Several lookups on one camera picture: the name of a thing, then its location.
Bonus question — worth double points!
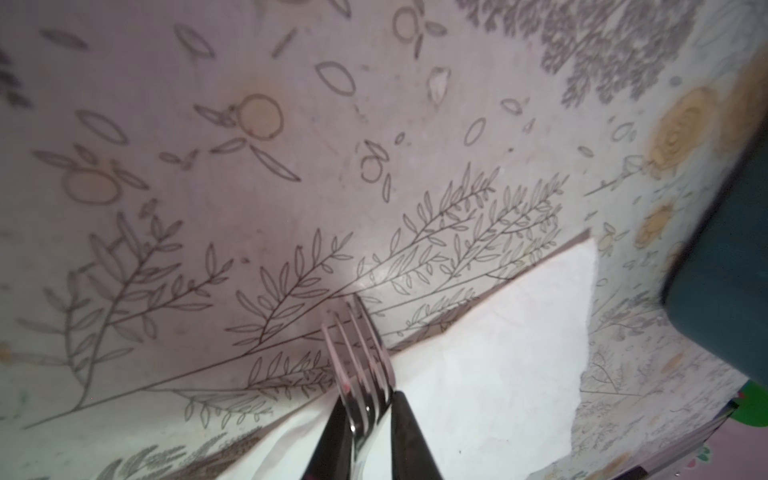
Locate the white paper napkin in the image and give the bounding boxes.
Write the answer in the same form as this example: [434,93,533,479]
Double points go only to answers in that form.
[225,234,598,479]

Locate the silver metal fork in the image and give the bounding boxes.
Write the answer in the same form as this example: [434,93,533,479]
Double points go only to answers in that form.
[321,294,396,479]

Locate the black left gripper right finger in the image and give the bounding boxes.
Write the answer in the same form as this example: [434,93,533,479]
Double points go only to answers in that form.
[391,391,443,480]

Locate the teal plastic utensil tray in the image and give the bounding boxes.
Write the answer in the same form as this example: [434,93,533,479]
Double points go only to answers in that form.
[662,131,767,386]

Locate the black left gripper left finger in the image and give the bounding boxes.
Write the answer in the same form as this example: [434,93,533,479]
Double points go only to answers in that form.
[301,399,352,480]

